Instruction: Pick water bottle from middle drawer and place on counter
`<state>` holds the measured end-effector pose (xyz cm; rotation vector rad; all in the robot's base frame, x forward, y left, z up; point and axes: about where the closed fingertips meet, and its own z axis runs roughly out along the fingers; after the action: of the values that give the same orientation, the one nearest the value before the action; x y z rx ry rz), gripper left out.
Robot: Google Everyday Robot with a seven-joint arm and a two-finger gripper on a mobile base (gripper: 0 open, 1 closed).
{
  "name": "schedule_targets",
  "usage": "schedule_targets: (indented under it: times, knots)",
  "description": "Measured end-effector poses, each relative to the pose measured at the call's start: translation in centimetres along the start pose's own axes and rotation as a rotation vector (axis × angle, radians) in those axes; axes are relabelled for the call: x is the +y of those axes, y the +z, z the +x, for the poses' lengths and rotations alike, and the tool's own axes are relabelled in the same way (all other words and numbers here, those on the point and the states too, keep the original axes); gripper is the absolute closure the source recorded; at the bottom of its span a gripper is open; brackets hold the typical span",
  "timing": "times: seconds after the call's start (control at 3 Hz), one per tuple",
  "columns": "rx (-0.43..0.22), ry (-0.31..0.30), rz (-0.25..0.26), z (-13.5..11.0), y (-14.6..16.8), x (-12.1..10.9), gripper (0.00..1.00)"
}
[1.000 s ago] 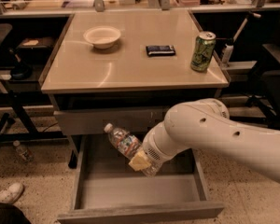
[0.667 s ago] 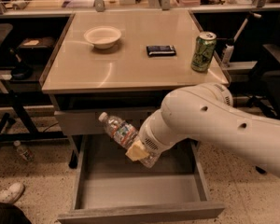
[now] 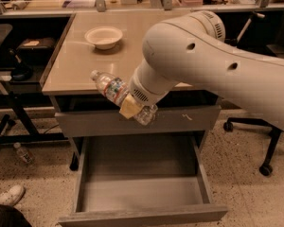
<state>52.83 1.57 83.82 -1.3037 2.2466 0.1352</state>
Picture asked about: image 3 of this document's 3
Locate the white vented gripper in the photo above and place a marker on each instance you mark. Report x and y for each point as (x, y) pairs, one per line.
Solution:
(141, 94)

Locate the clear plastic water bottle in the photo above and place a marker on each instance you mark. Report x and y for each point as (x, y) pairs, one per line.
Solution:
(115, 89)

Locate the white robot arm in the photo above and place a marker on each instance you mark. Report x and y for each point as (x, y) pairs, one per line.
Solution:
(191, 49)

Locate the grey drawer cabinet with counter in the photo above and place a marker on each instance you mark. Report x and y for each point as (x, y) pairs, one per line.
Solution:
(68, 82)

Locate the open grey middle drawer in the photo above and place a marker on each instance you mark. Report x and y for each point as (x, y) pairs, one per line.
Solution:
(141, 181)

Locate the closed grey top drawer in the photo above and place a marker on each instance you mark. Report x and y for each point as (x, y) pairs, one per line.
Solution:
(99, 123)

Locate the water bottle on floor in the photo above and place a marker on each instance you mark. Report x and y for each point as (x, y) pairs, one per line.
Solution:
(24, 153)

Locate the white paper bowl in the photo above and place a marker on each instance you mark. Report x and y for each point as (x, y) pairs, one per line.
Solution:
(103, 37)

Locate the black box on shelf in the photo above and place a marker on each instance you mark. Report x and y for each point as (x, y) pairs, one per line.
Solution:
(41, 47)

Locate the white shoe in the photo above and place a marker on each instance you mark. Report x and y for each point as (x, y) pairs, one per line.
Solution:
(12, 196)

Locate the dark trouser leg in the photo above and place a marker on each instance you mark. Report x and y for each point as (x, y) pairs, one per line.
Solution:
(11, 217)

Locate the black table frame left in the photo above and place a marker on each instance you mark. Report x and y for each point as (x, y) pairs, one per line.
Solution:
(6, 122)

